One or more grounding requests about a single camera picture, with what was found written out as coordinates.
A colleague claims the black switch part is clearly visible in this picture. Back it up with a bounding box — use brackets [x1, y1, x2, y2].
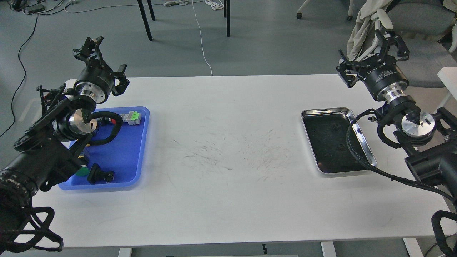
[87, 163, 115, 185]

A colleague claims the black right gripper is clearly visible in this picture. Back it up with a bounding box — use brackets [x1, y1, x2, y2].
[336, 29, 410, 101]

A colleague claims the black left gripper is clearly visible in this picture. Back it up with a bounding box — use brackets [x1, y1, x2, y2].
[73, 36, 130, 104]

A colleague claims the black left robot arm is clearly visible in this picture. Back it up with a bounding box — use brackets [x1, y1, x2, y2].
[0, 36, 130, 253]

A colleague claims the black table leg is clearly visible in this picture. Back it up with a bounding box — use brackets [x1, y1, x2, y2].
[223, 0, 231, 37]
[137, 0, 156, 42]

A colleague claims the grey office chair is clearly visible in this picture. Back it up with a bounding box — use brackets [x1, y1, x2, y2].
[355, 0, 456, 88]

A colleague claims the blue plastic tray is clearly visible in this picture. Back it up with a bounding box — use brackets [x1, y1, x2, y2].
[58, 107, 150, 190]

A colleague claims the white floor cable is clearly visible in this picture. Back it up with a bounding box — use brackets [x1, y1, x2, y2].
[192, 0, 213, 76]

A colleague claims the beige jacket on chair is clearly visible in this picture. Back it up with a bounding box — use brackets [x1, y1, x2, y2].
[346, 0, 392, 61]

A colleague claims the black table leg left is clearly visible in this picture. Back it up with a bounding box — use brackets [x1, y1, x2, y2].
[137, 0, 156, 42]

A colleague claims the grey green connector part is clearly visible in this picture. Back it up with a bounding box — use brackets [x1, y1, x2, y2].
[119, 111, 142, 126]

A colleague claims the black floor cable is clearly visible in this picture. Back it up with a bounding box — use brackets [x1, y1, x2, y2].
[0, 12, 39, 138]

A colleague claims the white side table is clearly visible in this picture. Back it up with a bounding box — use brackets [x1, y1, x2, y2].
[438, 67, 457, 100]

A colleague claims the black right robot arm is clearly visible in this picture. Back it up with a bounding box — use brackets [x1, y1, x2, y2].
[336, 29, 457, 206]

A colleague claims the black table leg right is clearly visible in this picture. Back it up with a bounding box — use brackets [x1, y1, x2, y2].
[223, 0, 231, 37]

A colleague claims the silver metal tray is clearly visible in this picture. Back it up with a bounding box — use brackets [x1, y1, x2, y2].
[301, 107, 368, 178]

